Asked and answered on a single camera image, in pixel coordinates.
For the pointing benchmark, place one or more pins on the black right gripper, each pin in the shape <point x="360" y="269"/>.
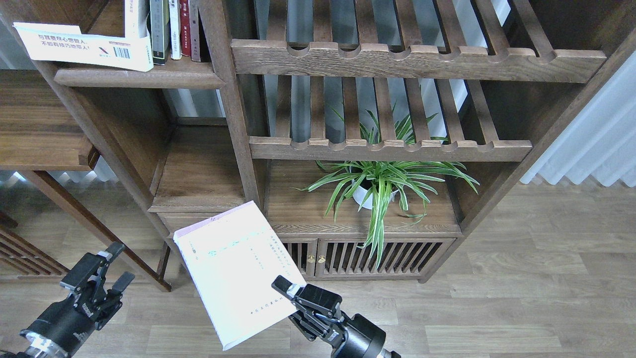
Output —
<point x="349" y="338"/>

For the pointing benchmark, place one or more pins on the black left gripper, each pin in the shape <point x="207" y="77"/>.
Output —
<point x="65" y="326"/>

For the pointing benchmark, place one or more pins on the pale purple book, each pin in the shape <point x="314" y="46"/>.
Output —
<point x="233" y="259"/>

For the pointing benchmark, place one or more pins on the large white book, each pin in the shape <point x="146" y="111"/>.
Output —
<point x="52" y="42"/>

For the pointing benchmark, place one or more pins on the yellow and grey book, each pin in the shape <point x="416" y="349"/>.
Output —
<point x="159" y="30"/>

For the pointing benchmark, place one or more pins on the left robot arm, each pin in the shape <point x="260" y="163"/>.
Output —
<point x="64" y="326"/>

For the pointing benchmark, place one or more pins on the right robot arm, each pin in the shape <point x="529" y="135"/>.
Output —
<point x="390" y="355"/>

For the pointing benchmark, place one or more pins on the white plant pot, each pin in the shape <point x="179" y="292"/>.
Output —
<point x="373" y="194"/>

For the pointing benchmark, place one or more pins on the green spider plant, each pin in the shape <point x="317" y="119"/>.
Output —
<point x="382" y="179"/>

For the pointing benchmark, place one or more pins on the wooden side table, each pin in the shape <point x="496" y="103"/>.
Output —
<point x="50" y="222"/>

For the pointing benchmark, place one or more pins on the dark wooden bookshelf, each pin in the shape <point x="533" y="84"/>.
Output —
<point x="436" y="80"/>

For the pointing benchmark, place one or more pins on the red upright book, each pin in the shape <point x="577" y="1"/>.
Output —
<point x="185" y="28"/>

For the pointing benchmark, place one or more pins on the white upright book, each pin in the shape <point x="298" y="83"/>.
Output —
<point x="175" y="29"/>

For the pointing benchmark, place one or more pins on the grey upright book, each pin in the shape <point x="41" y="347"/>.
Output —
<point x="194" y="36"/>

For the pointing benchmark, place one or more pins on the white curtain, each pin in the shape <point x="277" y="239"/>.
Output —
<point x="600" y="141"/>

